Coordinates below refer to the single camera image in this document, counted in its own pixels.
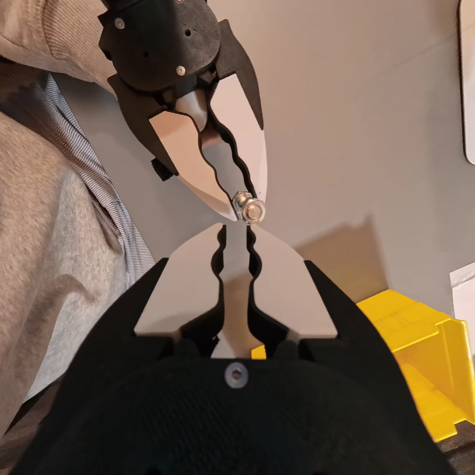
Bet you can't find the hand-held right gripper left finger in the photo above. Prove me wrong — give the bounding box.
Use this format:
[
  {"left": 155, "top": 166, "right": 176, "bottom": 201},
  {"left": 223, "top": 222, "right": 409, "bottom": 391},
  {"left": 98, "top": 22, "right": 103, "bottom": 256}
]
[{"left": 133, "top": 223, "right": 227, "bottom": 358}]

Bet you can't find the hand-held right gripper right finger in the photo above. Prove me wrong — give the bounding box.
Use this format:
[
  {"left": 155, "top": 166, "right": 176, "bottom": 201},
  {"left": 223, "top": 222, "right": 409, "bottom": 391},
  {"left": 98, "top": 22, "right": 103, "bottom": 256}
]
[{"left": 246, "top": 224, "right": 339, "bottom": 360}]

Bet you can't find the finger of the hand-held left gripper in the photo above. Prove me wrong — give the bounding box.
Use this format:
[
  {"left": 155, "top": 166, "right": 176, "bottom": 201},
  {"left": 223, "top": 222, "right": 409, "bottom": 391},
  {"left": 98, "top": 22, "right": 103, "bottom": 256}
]
[
  {"left": 148, "top": 111, "right": 239, "bottom": 222},
  {"left": 207, "top": 73, "right": 268, "bottom": 208}
]

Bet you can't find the silver hex bolt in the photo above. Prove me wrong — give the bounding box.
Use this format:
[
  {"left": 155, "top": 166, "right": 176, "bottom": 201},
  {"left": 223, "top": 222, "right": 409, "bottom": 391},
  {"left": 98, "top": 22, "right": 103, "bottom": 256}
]
[{"left": 232, "top": 190, "right": 262, "bottom": 223}]

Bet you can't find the yellow plastic bin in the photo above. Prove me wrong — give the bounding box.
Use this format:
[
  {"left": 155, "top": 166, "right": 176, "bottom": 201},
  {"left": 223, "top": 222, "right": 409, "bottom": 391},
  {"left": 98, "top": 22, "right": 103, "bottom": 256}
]
[{"left": 252, "top": 289, "right": 475, "bottom": 443}]

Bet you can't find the person's left forearm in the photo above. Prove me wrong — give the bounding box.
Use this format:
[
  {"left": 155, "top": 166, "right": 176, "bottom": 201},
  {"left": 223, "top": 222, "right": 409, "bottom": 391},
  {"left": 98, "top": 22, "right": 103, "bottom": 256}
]
[{"left": 0, "top": 0, "right": 116, "bottom": 94}]

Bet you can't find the grey desk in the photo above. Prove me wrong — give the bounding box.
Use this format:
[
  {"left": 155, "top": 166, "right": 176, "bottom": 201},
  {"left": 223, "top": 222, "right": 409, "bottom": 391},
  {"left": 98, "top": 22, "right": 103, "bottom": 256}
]
[{"left": 50, "top": 0, "right": 475, "bottom": 360}]

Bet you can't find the person's left hand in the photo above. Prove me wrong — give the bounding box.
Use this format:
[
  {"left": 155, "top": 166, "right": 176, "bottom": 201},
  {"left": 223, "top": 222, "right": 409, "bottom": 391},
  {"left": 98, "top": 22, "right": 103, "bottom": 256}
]
[{"left": 202, "top": 124, "right": 223, "bottom": 146}]

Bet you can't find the striped shirt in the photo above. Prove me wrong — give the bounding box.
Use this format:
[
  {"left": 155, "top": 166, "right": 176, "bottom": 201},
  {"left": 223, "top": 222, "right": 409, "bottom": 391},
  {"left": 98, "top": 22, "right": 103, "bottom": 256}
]
[{"left": 35, "top": 72, "right": 156, "bottom": 294}]

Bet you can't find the paper sheet in clear sleeve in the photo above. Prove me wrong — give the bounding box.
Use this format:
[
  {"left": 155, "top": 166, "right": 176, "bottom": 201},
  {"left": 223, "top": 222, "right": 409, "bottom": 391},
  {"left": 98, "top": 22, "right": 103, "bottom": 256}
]
[{"left": 449, "top": 261, "right": 475, "bottom": 323}]

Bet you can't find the white stand base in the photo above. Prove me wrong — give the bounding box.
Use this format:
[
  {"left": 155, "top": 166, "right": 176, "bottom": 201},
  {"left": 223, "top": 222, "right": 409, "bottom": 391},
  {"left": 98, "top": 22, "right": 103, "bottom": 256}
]
[{"left": 456, "top": 0, "right": 475, "bottom": 166}]

